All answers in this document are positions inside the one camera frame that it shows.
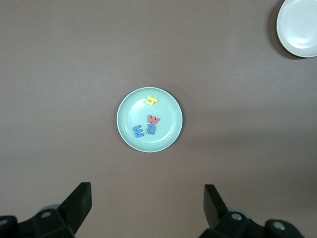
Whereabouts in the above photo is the beige plate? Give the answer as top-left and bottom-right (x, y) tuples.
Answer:
(276, 0), (317, 58)

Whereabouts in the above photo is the yellow foam letter y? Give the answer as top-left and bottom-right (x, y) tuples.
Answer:
(145, 96), (159, 107)

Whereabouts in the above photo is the blue foam letter m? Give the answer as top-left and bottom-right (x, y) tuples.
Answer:
(133, 125), (146, 138)

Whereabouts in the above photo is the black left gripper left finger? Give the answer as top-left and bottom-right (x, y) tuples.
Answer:
(32, 182), (92, 238)

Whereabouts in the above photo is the green plate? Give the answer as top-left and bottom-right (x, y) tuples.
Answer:
(116, 86), (183, 153)

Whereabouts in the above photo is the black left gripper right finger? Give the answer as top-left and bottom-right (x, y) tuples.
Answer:
(200, 184), (263, 238)

